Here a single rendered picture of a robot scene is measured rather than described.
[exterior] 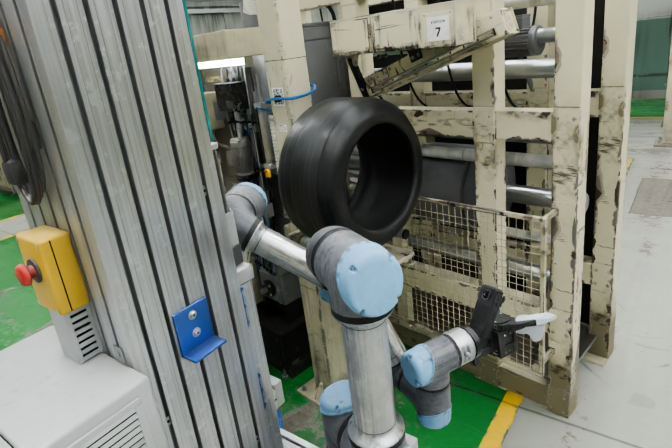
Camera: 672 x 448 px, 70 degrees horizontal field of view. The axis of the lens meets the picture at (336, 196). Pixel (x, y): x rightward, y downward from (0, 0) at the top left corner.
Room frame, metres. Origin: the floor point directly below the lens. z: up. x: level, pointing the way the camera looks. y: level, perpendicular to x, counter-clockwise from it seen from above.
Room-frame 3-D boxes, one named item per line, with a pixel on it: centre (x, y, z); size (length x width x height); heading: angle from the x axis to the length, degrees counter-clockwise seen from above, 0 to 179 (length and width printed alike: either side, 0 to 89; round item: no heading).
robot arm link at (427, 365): (0.85, -0.15, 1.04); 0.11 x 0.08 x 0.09; 116
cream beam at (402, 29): (2.00, -0.35, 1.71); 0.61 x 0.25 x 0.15; 42
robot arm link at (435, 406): (0.87, -0.15, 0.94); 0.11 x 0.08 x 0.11; 26
